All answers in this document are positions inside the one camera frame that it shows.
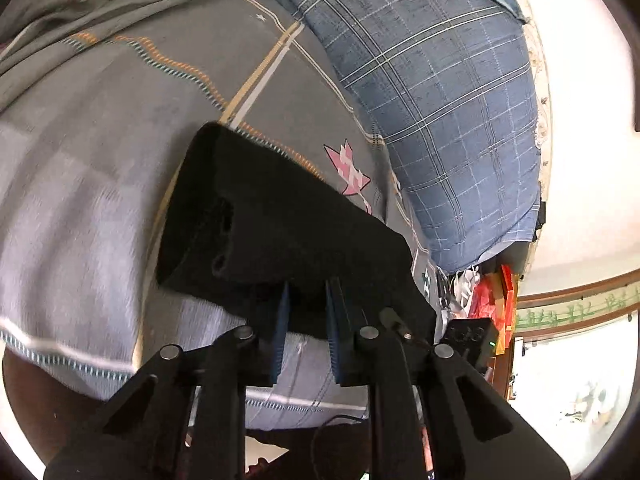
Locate wooden window frame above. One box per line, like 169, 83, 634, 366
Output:
515, 269, 640, 338

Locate black pants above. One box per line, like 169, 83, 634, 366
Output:
155, 121, 438, 341

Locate grey plaid star bedsheet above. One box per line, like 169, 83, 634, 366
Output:
0, 0, 441, 431

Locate red packets pile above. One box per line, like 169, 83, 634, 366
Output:
467, 262, 518, 356

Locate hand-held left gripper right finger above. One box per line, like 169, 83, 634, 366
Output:
325, 277, 571, 480

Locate white plastic bag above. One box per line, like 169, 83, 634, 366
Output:
450, 267, 481, 311

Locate brown bed frame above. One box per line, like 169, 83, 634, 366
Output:
0, 347, 151, 466

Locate blue plaid pillow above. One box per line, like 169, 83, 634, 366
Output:
265, 0, 543, 276

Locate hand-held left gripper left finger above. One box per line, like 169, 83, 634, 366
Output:
44, 280, 293, 480

